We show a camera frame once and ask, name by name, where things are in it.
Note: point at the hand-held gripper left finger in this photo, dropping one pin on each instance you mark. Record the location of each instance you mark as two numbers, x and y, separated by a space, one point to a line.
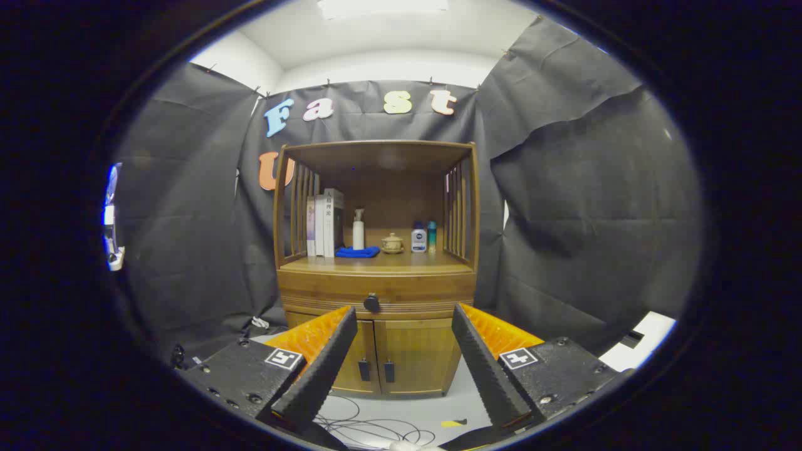
326 369

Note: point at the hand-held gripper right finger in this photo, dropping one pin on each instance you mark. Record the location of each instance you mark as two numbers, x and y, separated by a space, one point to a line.
489 369

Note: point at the wooden cabinet door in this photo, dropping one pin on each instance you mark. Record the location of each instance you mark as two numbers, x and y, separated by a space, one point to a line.
416 357
366 341

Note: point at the wooden countertop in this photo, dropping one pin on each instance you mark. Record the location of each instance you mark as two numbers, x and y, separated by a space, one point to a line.
407 260

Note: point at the wooden cabinet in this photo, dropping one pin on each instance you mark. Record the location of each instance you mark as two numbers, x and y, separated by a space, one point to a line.
376 156

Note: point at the yellow tape strip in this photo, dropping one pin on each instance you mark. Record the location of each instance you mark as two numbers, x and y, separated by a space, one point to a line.
451 423

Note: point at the blue folded cloth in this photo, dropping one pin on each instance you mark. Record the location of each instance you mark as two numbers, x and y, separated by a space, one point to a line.
357 252

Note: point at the white pump bottle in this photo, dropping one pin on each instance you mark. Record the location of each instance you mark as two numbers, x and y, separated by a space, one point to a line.
358 235

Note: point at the purple book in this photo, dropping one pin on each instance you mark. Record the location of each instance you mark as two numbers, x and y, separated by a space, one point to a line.
310 228

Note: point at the lidded ceramic tea bowl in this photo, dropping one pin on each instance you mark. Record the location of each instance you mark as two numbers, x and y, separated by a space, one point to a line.
393 244

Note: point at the teal bottle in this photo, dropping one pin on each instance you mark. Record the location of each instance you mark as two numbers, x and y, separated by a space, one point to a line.
432 238

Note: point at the white book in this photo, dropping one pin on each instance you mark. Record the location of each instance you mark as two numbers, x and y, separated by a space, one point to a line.
319 225

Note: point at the white lotion bottle blue cap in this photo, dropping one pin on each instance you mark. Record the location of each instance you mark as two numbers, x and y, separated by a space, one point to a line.
418 241

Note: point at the grey portrait cover book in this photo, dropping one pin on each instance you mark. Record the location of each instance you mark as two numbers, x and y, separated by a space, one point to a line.
330 222

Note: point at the white flat panel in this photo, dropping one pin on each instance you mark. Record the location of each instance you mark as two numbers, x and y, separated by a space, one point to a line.
651 335

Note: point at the bright white object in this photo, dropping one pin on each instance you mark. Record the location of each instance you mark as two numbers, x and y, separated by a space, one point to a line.
113 250

